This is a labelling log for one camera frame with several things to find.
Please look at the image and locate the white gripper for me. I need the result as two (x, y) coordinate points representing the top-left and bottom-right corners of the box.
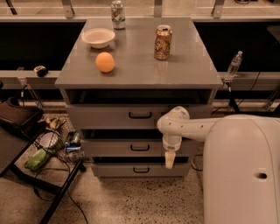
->
(163, 134), (182, 169)

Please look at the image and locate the grey drawer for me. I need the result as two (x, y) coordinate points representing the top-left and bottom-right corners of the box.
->
(92, 163), (191, 178)
(66, 103), (214, 130)
(80, 137), (201, 158)

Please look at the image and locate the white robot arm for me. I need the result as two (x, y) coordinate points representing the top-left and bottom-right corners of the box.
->
(157, 106), (280, 224)

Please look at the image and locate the grey bottom drawer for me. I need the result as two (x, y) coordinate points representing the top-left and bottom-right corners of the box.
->
(92, 163), (191, 178)

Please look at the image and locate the grey drawer cabinet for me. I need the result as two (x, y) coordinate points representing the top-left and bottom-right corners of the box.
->
(55, 17), (222, 164)

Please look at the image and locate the grey top drawer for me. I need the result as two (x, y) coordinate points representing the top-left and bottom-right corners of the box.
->
(66, 103), (214, 130)

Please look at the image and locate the black tripod stand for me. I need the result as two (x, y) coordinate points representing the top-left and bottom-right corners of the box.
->
(227, 82), (241, 114)

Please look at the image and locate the clear plastic water bottle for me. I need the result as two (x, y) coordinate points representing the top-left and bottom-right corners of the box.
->
(224, 51), (242, 81)

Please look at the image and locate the orange fruit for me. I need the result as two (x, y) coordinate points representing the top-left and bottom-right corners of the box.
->
(95, 52), (115, 73)

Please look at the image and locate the gold soda can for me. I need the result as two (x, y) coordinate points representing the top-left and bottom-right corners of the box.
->
(154, 24), (172, 60)

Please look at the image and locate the green chip bag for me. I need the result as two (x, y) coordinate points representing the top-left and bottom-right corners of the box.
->
(24, 148), (50, 172)

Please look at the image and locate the white bowl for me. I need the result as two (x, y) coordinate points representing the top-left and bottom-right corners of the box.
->
(81, 28), (116, 49)

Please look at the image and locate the brown bag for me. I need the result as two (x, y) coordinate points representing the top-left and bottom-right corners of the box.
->
(0, 97), (44, 139)

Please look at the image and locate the white green soda can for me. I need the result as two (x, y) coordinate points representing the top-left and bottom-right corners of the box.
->
(111, 0), (125, 30)

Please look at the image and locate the black side table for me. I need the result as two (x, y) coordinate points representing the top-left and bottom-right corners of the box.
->
(0, 123), (86, 224)

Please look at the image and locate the black floor cable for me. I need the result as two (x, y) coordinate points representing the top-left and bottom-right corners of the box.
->
(24, 128), (89, 224)

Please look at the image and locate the wire basket with trash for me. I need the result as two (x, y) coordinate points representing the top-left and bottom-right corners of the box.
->
(37, 115), (85, 163)

